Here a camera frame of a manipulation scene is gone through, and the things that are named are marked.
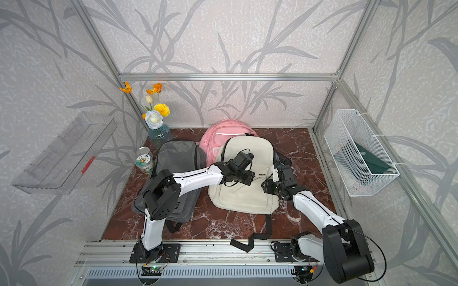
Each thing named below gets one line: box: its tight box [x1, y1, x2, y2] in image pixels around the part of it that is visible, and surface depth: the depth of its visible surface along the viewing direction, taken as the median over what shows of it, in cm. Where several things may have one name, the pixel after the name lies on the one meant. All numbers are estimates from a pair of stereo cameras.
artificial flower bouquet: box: [119, 81, 171, 130], surface depth 84 cm
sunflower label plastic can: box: [134, 153, 154, 176], surface depth 97 cm
